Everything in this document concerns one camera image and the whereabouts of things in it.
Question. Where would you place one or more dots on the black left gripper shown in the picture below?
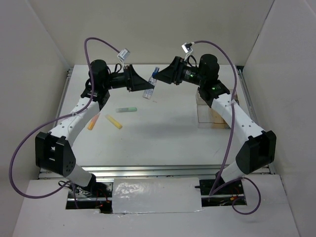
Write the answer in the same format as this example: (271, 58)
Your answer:
(135, 82)

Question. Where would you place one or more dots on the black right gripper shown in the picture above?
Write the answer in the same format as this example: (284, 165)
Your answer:
(173, 73)

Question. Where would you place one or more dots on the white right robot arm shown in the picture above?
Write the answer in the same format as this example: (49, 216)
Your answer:
(221, 100)

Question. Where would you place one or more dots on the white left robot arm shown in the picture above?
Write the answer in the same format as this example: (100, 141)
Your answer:
(54, 149)

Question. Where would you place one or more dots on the green translucent highlighter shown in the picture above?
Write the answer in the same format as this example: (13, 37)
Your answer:
(126, 110)

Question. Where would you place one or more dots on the yellow translucent highlighter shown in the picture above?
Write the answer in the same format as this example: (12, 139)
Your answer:
(113, 121)

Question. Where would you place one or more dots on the clear compartment organizer box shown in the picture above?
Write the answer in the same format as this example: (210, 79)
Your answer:
(207, 117)

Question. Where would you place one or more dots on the orange pink highlighter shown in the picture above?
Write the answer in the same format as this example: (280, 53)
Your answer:
(93, 122)

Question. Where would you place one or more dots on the white taped front panel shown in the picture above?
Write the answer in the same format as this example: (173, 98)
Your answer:
(157, 195)

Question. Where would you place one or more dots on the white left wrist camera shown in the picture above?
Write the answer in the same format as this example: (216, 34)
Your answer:
(123, 54)

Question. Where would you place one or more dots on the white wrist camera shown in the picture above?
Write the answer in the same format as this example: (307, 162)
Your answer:
(187, 48)
(123, 54)

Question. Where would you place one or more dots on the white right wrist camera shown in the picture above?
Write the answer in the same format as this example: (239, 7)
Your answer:
(187, 48)

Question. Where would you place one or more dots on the left side aluminium rail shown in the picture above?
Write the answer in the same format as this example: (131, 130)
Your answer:
(67, 81)

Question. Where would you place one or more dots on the aluminium table edge rail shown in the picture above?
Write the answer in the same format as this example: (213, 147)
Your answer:
(152, 171)

